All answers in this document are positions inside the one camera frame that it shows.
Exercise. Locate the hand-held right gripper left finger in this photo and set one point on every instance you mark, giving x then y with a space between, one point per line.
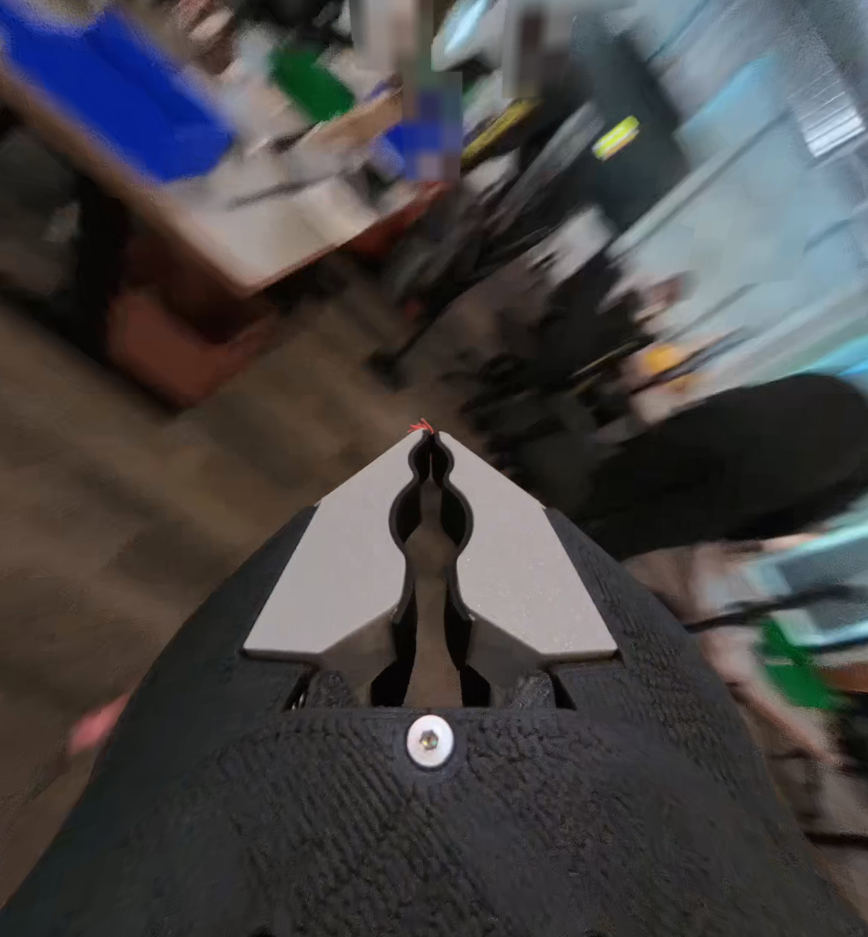
332 587

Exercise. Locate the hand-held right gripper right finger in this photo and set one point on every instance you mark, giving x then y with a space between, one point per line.
528 587

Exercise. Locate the green tray bin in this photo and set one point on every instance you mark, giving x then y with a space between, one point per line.
792 658

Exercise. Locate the cardboard box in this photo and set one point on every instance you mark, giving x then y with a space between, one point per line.
185 336

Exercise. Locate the grey work table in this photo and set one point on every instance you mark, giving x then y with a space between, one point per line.
244 206

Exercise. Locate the small blue parts bin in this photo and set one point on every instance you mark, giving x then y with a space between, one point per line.
403 148

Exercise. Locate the green parts bin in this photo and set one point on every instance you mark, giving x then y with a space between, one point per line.
314 82

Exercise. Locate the large blue parts bin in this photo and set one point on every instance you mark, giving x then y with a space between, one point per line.
111 88

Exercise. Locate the black wall screen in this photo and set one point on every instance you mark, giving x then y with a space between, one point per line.
631 131

